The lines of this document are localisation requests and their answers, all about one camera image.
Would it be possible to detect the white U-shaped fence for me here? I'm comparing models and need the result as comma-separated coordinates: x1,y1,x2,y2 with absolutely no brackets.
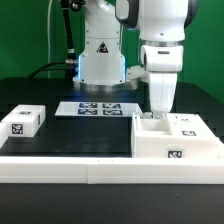
0,119,224,184

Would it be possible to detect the white cabinet body box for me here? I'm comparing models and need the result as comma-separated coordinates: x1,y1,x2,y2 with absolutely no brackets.
131,113,224,159

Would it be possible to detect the white thin cable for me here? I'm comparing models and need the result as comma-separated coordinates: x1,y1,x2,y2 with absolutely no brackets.
47,0,54,80

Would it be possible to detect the white cabinet top block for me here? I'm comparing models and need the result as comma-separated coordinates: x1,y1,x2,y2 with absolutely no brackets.
1,104,46,137

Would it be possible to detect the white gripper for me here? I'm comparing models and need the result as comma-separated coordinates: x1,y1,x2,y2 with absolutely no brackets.
140,45,184,113

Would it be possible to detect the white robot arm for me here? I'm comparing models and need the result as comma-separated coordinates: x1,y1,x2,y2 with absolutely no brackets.
73,0,199,114

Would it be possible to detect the black cable bundle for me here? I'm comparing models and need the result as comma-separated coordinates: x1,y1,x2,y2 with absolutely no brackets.
27,0,87,80

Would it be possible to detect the white marker base sheet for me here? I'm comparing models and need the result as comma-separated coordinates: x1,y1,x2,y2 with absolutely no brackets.
55,102,141,117

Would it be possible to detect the white door panel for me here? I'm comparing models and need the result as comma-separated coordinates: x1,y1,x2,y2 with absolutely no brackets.
140,112,166,120
166,113,214,139

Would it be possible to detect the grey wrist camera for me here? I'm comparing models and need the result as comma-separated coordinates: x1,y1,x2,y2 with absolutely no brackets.
126,66,148,90

